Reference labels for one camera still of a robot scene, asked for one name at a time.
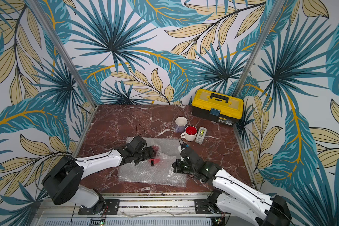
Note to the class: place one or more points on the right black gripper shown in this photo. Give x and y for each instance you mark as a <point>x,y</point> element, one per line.
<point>182,165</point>

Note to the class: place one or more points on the clear bubble wrap sheet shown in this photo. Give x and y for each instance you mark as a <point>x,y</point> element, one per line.
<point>159,170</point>

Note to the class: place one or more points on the yellow black toolbox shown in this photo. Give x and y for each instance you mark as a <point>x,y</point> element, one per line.
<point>217,107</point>

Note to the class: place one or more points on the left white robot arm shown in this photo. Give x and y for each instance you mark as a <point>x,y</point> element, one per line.
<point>62,183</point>

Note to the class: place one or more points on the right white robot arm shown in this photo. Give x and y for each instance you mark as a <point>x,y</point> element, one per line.
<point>231,195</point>

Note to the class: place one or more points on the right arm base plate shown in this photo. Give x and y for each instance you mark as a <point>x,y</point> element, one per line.
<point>206,206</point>

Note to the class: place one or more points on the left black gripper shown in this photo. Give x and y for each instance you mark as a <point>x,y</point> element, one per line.
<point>147,154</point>

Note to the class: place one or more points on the left aluminium frame post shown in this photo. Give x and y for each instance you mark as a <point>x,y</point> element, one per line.
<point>52,34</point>

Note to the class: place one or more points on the front aluminium rail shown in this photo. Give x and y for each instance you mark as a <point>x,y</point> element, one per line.
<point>154,210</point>

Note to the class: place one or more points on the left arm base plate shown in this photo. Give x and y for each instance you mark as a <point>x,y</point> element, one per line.
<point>102,207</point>

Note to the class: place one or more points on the white mug red inside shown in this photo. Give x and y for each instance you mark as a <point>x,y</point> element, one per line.
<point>190,133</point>

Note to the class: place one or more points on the lavender mug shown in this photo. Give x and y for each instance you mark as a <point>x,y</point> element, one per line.
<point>181,124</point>

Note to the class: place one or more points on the right aluminium frame post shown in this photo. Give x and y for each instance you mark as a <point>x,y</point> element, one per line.
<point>258,45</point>

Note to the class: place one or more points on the aluminium frame post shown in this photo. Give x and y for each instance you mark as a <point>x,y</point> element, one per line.
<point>52,34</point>
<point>258,45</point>

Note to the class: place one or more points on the small green white box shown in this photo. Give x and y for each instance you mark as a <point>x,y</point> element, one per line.
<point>201,135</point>

